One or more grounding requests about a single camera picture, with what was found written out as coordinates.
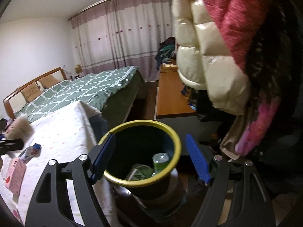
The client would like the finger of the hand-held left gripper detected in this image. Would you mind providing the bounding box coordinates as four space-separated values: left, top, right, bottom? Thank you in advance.
0 139 24 158

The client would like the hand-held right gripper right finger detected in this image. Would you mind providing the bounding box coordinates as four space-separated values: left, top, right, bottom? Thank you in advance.
185 134 276 227

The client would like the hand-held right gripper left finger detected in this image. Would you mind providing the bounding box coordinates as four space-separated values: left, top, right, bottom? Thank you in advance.
27 132 116 227

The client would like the dark bin with yellow rim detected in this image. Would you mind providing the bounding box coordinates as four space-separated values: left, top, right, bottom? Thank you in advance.
98 120 182 197

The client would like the pink strawberry milk carton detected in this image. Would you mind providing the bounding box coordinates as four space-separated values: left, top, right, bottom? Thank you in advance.
5 157 27 197

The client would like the green drink can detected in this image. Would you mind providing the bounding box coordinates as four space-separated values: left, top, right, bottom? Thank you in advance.
152 153 170 173

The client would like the clear jar with green lid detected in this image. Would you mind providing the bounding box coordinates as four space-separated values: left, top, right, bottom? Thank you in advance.
125 164 154 181

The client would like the person's left forearm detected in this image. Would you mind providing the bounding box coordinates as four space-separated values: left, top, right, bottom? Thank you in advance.
6 115 34 140

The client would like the blue red wrapper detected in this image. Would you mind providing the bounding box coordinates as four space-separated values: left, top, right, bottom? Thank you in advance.
18 143 42 163

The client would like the beige satin cloth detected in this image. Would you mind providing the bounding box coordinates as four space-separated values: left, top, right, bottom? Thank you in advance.
220 116 249 160

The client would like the wooden bed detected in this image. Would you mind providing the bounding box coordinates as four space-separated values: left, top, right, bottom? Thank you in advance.
3 66 145 133

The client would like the spotted white tablecloth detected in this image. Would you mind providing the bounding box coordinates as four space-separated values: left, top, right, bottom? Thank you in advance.
0 100 112 227

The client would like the brown pillow with face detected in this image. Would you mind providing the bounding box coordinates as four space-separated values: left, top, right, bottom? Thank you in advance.
21 82 43 102

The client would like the green checked duvet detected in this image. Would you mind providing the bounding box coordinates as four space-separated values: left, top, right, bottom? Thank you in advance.
14 66 140 123

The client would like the wooden desk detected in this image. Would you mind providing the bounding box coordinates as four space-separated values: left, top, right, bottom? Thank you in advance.
154 64 198 120

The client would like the pink fleece cloth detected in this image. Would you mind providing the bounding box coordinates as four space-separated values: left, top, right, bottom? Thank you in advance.
235 97 281 156

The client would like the cream puffer jacket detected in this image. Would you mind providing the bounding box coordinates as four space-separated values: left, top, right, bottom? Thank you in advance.
167 0 251 116

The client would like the mixed clothes pile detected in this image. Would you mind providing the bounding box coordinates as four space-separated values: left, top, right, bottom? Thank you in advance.
155 37 177 70

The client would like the pink striped curtain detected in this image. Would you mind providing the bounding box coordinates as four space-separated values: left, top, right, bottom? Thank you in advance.
68 0 177 82

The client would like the dark coat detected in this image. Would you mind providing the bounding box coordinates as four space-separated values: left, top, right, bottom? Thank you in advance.
246 0 303 194

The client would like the red jacket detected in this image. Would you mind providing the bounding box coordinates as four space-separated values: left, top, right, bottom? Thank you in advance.
192 0 270 72

